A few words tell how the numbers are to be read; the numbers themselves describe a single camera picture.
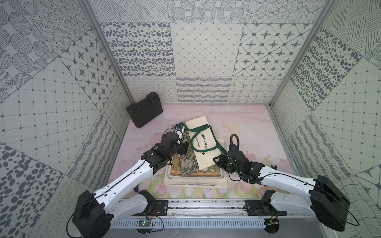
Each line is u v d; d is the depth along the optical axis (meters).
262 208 0.66
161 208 0.73
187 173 0.82
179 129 0.68
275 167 0.88
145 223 0.72
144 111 0.98
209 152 0.85
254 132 1.08
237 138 0.73
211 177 0.82
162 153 0.58
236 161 0.62
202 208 0.76
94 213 0.38
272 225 0.72
